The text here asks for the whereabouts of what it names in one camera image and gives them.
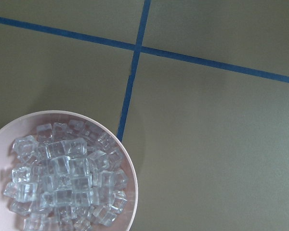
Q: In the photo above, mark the pile of clear ice cubes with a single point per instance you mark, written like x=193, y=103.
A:
x=68, y=178

